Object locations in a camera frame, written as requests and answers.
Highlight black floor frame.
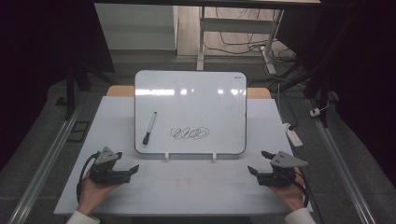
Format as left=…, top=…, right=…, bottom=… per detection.
left=67, top=119, right=92, bottom=144

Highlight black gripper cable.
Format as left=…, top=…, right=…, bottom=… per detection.
left=292, top=169, right=325, bottom=224
left=76, top=151, right=101, bottom=203

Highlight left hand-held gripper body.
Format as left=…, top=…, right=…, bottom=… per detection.
left=89, top=147, right=132, bottom=185

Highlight white power strip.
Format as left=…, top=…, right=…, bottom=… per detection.
left=282, top=122, right=304, bottom=148

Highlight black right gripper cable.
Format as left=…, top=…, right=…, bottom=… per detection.
left=292, top=169, right=325, bottom=224

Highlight white dry-erase board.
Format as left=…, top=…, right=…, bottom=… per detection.
left=134, top=70, right=248, bottom=156

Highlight black and white marker pen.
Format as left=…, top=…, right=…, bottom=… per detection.
left=142, top=111, right=158, bottom=146

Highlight black metal stand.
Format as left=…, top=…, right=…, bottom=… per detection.
left=55, top=60, right=117, bottom=121
left=302, top=59, right=342, bottom=129

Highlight white cabinet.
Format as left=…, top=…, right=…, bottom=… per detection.
left=94, top=3, right=179, bottom=51

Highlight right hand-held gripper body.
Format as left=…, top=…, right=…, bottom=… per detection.
left=257, top=150, right=309, bottom=188

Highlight person's left hand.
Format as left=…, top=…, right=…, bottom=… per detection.
left=77, top=174, right=121, bottom=216

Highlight white desk frame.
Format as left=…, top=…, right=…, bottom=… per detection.
left=196, top=6, right=285, bottom=76

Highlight aluminium floor rail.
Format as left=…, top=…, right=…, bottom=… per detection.
left=305, top=98, right=377, bottom=224
left=7, top=101, right=87, bottom=224

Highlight person's right hand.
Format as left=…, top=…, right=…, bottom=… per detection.
left=268, top=168, right=308, bottom=214

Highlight black floor cables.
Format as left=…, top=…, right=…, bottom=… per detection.
left=204, top=7, right=312, bottom=94

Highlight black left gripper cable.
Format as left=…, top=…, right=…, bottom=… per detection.
left=76, top=151, right=101, bottom=203

